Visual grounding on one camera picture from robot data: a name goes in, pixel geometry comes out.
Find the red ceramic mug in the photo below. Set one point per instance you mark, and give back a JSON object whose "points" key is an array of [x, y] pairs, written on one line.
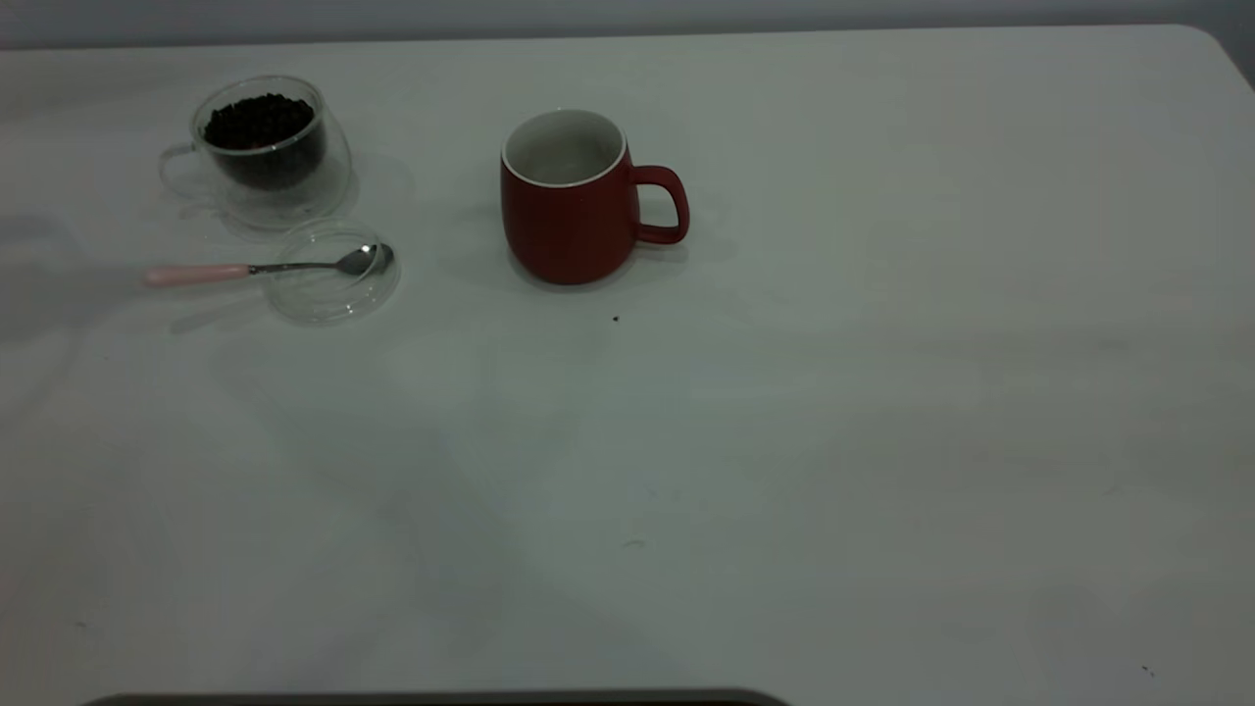
{"points": [[569, 235]]}

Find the dark coffee beans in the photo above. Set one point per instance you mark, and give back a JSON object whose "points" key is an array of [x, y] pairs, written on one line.
{"points": [[260, 127]]}

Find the clear glass double-wall cup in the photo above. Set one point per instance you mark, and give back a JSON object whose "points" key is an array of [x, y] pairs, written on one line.
{"points": [[294, 201]]}

